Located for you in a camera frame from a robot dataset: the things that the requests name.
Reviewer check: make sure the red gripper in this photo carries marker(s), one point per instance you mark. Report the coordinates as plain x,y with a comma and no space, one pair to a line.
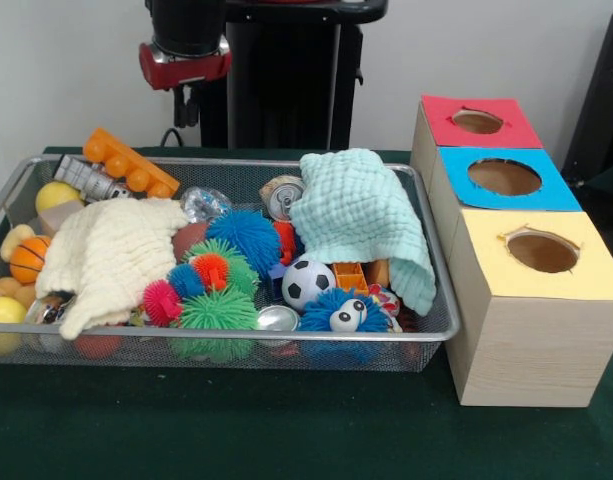
186,72

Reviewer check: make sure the long orange toy block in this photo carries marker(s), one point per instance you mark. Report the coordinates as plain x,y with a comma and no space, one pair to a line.
138,179

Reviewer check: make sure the cream muslin cloth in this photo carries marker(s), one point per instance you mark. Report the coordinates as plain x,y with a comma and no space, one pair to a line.
111,250

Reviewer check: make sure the mint muslin cloth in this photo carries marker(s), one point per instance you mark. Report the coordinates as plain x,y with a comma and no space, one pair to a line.
356,220

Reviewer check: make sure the wooden box with three holes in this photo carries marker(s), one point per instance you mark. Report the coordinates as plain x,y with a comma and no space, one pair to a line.
536,350

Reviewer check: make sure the crushed clear plastic bottle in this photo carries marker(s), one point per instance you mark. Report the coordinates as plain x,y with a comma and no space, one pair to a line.
203,202

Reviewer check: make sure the blue spiky rubber ball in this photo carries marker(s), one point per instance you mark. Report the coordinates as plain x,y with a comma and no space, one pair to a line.
246,235

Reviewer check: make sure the multicoloured spiky caterpillar toy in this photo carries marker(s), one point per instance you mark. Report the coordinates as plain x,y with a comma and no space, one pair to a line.
211,272

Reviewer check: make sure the green spiky rubber ball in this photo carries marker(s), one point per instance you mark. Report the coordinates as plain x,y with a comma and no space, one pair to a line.
218,312

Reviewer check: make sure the black and white soccer ball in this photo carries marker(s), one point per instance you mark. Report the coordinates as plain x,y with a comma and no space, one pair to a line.
306,287

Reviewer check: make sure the orange mini basketball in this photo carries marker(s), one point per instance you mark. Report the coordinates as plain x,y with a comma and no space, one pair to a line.
28,260

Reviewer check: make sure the blue spiky ball with eyes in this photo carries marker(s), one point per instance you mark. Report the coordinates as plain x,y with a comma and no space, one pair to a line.
318,320

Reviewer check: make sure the dark green tablecloth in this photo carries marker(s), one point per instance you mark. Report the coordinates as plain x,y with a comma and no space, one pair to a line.
286,430

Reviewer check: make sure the black equipment case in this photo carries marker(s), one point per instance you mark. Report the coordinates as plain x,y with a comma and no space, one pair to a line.
601,125

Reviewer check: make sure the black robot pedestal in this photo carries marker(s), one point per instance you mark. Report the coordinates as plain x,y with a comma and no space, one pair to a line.
286,90

